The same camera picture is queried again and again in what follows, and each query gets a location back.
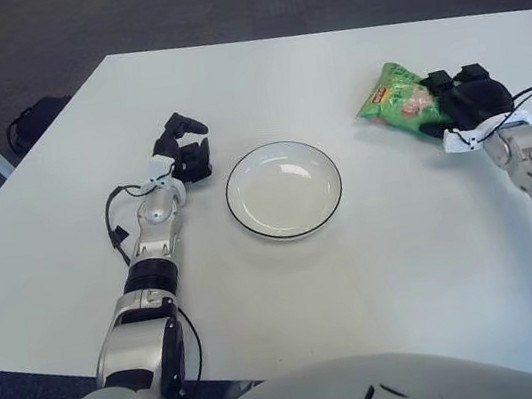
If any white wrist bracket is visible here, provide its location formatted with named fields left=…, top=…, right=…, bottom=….
left=145, top=153, right=178, bottom=186
left=438, top=109, right=532, bottom=157

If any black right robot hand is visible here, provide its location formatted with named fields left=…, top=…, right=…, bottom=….
left=411, top=58, right=519, bottom=145

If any black backpack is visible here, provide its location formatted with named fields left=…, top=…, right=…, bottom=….
left=1, top=93, right=80, bottom=155

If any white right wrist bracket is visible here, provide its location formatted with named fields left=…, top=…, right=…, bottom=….
left=438, top=109, right=532, bottom=157

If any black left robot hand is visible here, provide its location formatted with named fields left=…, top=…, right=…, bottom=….
left=147, top=108, right=217, bottom=190

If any green snack chip bag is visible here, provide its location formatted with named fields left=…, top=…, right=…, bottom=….
left=348, top=53, right=458, bottom=155

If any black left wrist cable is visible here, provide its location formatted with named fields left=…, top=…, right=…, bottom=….
left=100, top=177, right=170, bottom=268

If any white plate black rim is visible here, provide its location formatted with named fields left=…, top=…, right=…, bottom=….
left=218, top=132, right=350, bottom=251

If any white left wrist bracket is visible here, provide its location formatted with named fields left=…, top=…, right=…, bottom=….
left=145, top=153, right=178, bottom=186

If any black left elbow cable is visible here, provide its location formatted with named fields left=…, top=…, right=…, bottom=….
left=175, top=304, right=208, bottom=383

